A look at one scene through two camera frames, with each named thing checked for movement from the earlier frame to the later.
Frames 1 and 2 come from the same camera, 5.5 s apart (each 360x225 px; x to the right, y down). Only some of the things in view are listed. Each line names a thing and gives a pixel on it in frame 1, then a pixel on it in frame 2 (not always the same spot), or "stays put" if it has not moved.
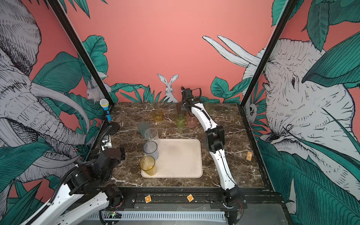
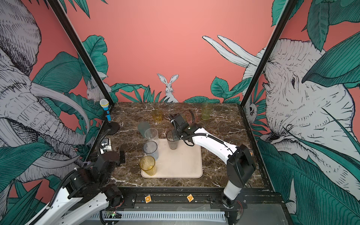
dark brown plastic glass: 179,106 -> 173,144
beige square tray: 178,158 stays put
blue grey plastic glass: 150,148 stays put
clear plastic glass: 151,134 stays put
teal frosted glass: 142,127 stays put
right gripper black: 184,103 -> 175,131
